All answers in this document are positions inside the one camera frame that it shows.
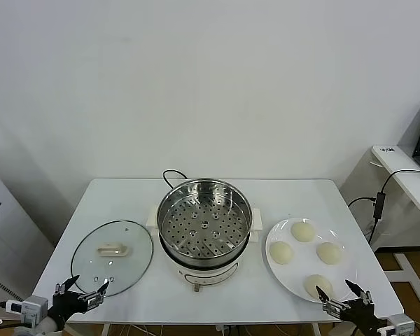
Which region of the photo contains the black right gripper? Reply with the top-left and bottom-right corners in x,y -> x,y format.
315,279 -> 388,332

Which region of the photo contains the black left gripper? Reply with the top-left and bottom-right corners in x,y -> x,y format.
48,274 -> 111,326

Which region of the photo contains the white steamed baozi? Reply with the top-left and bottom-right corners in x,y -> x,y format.
290,222 -> 316,243
303,274 -> 334,304
269,241 -> 294,266
316,241 -> 344,265

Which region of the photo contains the round glass pot lid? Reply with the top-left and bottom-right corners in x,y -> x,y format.
71,219 -> 154,298

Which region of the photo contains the perforated steel steamer basket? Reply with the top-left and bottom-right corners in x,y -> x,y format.
156,178 -> 253,258

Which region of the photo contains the large white plate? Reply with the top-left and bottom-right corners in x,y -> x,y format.
265,217 -> 358,305

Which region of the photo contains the white cabinet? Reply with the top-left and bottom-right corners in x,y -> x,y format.
0,160 -> 55,305

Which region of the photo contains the white side desk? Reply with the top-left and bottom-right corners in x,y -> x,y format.
372,144 -> 420,305

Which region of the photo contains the white electric cooker pot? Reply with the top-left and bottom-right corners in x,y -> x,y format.
146,206 -> 263,293

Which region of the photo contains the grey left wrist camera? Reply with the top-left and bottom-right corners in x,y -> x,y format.
5,295 -> 50,325

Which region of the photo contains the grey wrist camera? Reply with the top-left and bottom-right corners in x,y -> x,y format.
5,295 -> 50,325
377,314 -> 416,336

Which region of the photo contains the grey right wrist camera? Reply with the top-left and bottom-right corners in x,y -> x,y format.
377,314 -> 416,336

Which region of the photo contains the black power adapter with cable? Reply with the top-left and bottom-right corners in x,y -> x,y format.
347,169 -> 420,244

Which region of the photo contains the black cooker power cord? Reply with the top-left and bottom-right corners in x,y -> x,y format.
162,169 -> 190,190

